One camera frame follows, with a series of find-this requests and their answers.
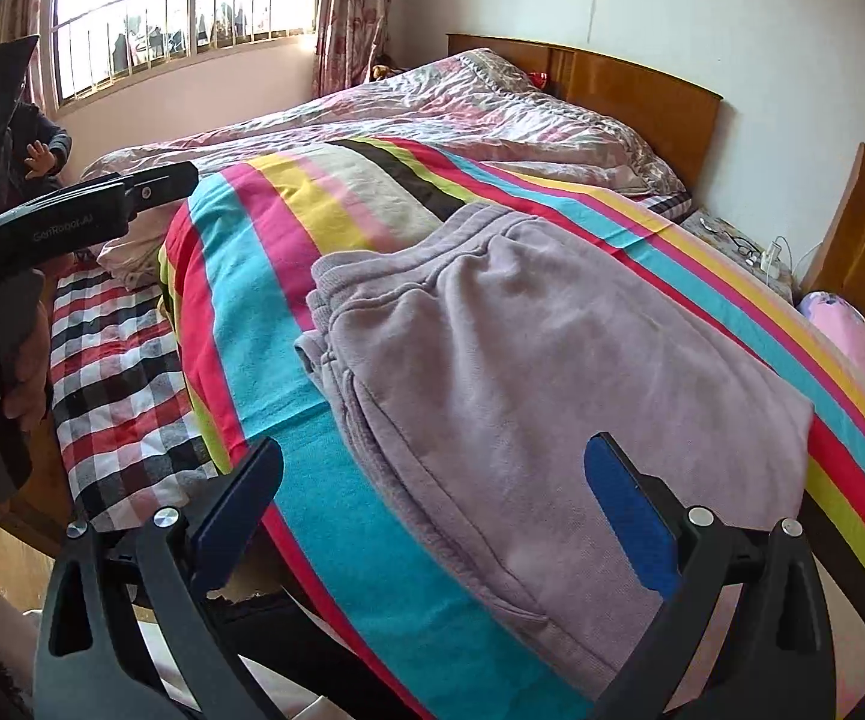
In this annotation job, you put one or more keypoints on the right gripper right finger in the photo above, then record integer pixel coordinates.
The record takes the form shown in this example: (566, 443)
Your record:
(777, 659)

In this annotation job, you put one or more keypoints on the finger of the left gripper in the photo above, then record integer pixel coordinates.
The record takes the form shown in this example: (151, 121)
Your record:
(150, 188)

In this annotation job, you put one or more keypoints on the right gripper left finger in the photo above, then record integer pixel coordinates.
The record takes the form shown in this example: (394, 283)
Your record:
(91, 659)

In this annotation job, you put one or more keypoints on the lilac sweat pants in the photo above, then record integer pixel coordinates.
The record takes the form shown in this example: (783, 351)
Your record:
(467, 374)

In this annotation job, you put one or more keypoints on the person's left hand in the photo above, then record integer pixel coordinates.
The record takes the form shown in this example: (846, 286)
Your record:
(25, 403)

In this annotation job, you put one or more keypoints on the rainbow striped blanket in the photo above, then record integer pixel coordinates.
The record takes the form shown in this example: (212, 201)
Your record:
(237, 264)

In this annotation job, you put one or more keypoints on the person in dark jacket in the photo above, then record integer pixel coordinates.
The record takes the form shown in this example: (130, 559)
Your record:
(40, 150)

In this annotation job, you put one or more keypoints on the plaid checkered bed sheet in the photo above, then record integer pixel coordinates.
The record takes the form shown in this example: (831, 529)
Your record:
(126, 430)

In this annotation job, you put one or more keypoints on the window with bars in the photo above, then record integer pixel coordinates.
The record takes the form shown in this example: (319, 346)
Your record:
(98, 42)

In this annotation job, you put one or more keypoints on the pink floral curtain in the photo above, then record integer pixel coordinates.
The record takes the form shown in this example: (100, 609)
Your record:
(350, 35)

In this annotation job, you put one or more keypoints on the floral pink comforter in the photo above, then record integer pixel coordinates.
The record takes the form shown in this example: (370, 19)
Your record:
(475, 104)

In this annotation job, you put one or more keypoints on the pink bed sheet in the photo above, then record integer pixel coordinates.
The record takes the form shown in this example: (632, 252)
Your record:
(839, 321)

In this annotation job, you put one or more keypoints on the nightstand with floral cover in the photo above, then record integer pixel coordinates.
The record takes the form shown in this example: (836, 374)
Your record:
(725, 238)

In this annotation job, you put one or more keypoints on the white power strip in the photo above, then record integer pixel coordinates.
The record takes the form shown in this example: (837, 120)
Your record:
(771, 260)

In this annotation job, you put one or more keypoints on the low wooden headboard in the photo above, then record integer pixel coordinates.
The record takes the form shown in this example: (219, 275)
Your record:
(677, 118)

